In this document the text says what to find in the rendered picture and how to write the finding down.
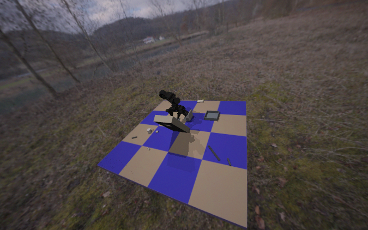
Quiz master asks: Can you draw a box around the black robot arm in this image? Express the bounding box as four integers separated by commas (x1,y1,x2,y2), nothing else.
159,90,189,117

